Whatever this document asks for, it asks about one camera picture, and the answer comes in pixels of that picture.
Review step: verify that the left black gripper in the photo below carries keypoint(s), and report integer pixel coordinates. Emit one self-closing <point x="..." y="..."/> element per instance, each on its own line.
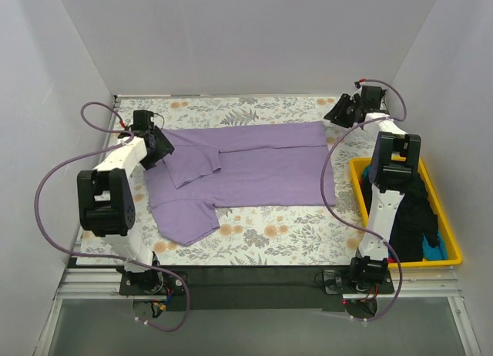
<point x="162" y="147"/>

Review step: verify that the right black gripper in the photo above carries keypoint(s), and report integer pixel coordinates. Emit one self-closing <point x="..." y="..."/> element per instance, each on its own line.
<point x="344" y="109"/>

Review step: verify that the purple t shirt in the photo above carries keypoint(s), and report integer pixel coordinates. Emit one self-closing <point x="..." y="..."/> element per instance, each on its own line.
<point x="238" y="166"/>

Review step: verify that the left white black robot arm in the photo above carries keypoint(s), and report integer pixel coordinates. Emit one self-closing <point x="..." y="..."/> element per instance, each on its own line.
<point x="106" y="206"/>

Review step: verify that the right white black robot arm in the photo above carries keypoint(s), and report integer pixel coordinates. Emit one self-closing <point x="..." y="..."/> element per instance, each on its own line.
<point x="394" y="162"/>

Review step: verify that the floral table mat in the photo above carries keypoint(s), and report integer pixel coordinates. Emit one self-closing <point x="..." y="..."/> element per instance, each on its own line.
<point x="258" y="235"/>

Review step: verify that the black t shirt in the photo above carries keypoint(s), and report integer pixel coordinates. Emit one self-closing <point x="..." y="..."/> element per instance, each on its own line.
<point x="382" y="209"/>

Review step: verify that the teal t shirt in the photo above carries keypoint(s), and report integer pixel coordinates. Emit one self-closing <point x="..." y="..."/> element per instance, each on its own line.
<point x="415" y="233"/>

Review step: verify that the yellow plastic bin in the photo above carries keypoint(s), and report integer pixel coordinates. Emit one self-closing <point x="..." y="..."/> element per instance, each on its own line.
<point x="356" y="169"/>

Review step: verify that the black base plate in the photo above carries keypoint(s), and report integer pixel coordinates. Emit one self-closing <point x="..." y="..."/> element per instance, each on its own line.
<point x="266" y="287"/>

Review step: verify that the aluminium frame rail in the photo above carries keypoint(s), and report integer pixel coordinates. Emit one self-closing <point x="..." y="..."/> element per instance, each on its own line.
<point x="76" y="283"/>

